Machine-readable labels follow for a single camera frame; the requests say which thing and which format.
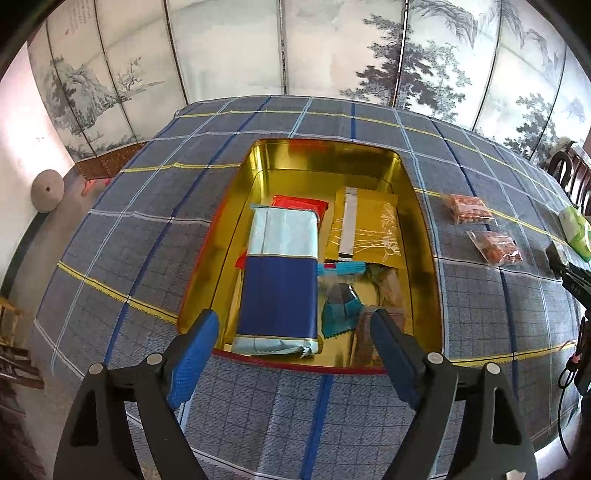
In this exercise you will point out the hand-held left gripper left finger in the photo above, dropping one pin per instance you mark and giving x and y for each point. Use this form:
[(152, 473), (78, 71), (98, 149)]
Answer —
[(194, 360)]

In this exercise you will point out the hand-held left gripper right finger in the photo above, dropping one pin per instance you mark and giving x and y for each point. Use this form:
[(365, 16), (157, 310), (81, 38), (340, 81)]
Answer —
[(392, 357)]

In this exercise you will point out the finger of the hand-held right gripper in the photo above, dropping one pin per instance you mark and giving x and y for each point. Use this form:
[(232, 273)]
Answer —
[(557, 257)]

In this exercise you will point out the brown snack packet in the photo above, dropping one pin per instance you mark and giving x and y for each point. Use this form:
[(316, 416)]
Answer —
[(364, 332)]

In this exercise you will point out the teal snack packet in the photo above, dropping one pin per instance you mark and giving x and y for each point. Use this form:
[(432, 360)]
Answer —
[(337, 314)]

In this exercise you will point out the mint and navy snack packet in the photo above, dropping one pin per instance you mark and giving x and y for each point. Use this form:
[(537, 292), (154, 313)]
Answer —
[(277, 295)]

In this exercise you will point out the gold snack packet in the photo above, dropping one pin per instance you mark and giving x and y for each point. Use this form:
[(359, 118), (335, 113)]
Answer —
[(369, 217)]

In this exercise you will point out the red snack packet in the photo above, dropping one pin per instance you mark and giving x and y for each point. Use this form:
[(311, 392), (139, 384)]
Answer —
[(300, 204)]

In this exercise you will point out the gold metal tin box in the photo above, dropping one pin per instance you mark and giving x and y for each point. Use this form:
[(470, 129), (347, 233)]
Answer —
[(295, 180)]

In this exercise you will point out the green tissue pack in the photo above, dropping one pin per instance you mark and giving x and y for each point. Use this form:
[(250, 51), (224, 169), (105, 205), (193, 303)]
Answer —
[(577, 233)]

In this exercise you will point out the clear orange snack packet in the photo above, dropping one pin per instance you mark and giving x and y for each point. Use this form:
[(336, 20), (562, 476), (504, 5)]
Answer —
[(468, 210), (496, 247)]

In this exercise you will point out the dark wooden chair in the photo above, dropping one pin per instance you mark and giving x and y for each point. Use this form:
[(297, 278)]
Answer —
[(564, 168), (584, 180)]

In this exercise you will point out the blue plaid tablecloth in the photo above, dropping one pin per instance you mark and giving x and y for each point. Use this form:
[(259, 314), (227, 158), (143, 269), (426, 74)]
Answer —
[(258, 415)]

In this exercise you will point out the wooden stool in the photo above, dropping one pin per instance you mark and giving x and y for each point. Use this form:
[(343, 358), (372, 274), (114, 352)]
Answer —
[(16, 360)]

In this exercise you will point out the red object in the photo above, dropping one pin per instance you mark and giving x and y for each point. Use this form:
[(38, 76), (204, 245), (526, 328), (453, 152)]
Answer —
[(94, 187)]

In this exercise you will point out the painted folding screen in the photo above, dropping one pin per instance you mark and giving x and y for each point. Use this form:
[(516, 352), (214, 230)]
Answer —
[(231, 46)]

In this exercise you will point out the round grey wall disc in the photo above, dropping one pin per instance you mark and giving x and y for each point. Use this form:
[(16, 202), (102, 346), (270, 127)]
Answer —
[(47, 191)]

